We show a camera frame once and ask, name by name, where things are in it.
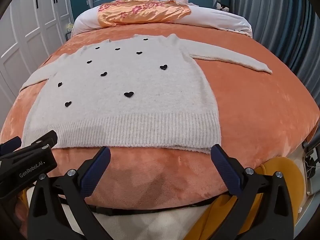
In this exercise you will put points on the grey blue curtain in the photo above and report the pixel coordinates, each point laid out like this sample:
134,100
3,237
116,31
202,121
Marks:
290,30

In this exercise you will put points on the yellow garment of operator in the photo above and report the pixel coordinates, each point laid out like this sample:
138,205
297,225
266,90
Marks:
220,207

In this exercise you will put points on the white pillow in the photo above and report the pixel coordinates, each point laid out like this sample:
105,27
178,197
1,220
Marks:
200,17

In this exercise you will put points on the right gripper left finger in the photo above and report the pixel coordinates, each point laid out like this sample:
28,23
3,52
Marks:
47,219

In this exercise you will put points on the orange plush bed cover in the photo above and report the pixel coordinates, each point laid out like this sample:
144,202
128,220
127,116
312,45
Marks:
261,115

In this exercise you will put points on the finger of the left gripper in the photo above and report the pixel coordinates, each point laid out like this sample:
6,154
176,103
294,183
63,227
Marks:
10,145
49,138

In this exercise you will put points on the white panelled wardrobe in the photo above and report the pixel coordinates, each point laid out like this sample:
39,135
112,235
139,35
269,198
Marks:
31,30

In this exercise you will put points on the orange satin floral pillow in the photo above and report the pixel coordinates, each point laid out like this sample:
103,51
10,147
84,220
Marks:
124,12

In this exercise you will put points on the white sweater with black hearts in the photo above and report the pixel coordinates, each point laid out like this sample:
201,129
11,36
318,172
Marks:
143,91

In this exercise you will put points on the dark bedside table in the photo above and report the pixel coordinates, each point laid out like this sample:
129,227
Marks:
68,35

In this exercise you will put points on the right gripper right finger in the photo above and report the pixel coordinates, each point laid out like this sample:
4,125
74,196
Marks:
274,218

